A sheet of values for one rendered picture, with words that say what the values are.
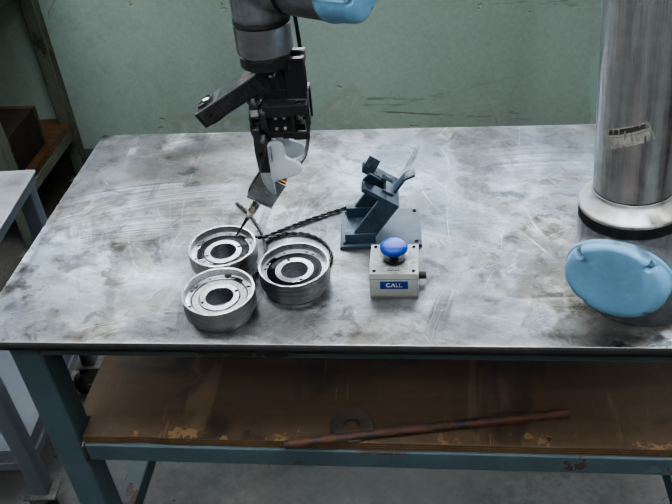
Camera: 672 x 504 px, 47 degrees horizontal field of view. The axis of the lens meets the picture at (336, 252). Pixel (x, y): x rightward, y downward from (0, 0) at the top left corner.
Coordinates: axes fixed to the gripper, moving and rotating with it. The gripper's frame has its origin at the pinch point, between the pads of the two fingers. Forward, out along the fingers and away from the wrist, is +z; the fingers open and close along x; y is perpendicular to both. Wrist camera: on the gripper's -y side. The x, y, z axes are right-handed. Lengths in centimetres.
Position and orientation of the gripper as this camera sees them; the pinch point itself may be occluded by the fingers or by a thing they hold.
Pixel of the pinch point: (269, 180)
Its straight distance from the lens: 116.4
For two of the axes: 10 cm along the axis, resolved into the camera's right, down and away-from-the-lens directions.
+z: 0.8, 7.9, 6.1
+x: 0.4, -6.1, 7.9
